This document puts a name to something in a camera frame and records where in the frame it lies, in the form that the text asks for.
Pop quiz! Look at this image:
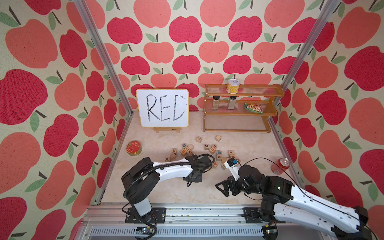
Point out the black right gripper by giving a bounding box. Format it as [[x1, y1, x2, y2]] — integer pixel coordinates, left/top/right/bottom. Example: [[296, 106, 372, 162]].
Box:
[[213, 173, 260, 196]]

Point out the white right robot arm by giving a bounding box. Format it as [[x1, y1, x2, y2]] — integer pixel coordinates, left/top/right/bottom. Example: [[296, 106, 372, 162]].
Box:
[[216, 164, 373, 240]]

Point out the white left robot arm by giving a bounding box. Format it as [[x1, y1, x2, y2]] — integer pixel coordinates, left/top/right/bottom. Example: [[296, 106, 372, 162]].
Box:
[[121, 154, 216, 220]]

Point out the wooden block letter G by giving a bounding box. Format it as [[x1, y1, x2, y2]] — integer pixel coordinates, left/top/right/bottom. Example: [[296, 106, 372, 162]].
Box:
[[216, 151, 222, 162]]

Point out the plain wooden block near K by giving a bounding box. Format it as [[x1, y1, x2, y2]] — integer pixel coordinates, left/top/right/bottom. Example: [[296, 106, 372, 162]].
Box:
[[170, 153, 177, 161]]

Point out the wooden whiteboard easel stand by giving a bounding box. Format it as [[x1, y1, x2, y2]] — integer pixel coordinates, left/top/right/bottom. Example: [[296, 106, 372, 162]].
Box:
[[154, 128, 181, 133]]

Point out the left glass spice jar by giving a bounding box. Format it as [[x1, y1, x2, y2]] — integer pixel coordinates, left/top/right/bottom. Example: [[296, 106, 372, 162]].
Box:
[[212, 96, 220, 111]]

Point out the glass spice jar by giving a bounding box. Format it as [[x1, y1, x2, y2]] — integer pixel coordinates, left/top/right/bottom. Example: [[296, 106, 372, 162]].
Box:
[[228, 96, 237, 110], [212, 96, 220, 111]]

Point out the wooden two-tier shelf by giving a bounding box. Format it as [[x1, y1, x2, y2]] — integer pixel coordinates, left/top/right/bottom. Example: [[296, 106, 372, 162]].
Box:
[[203, 84, 284, 133]]

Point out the red soda can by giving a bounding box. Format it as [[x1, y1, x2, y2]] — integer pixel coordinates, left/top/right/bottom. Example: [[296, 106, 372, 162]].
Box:
[[271, 158, 291, 175]]

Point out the round red tin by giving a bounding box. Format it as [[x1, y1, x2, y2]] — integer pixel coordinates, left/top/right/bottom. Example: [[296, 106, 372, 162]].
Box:
[[126, 140, 142, 156]]

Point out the whiteboard with REC writing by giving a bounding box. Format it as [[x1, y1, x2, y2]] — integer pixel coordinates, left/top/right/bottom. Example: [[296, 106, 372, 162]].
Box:
[[136, 89, 189, 128]]

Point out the right glass spice jar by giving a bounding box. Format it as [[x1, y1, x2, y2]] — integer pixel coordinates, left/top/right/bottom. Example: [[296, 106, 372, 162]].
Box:
[[228, 96, 237, 110]]

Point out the green snack packet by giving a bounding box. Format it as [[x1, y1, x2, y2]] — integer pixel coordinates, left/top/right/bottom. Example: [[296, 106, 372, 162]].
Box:
[[244, 103, 264, 115]]

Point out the yellow can on shelf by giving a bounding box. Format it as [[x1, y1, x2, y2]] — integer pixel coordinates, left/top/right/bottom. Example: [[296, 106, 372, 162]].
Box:
[[227, 79, 241, 95]]

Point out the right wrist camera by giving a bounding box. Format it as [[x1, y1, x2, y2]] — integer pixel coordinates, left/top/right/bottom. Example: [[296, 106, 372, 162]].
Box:
[[225, 158, 241, 181]]

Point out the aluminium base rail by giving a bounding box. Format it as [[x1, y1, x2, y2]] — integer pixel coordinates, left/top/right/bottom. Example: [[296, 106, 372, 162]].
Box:
[[74, 204, 325, 240]]

